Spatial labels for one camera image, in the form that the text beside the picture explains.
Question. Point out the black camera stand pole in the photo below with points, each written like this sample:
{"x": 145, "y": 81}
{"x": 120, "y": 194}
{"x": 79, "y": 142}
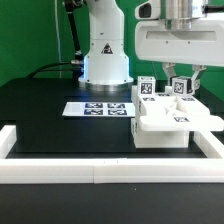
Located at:
{"x": 70, "y": 8}

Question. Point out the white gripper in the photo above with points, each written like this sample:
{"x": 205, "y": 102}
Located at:
{"x": 202, "y": 45}

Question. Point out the white chair seat plate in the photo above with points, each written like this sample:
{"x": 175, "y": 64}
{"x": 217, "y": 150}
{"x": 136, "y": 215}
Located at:
{"x": 160, "y": 138}

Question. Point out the white chair back frame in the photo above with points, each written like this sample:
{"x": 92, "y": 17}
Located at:
{"x": 174, "y": 113}

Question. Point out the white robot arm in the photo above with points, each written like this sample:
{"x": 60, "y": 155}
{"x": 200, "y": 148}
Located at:
{"x": 106, "y": 64}

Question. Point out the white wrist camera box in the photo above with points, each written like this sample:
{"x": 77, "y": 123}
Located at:
{"x": 149, "y": 10}

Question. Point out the white marker sheet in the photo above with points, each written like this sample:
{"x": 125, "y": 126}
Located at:
{"x": 99, "y": 109}

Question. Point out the white U-shaped fence frame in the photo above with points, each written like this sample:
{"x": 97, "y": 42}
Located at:
{"x": 96, "y": 171}

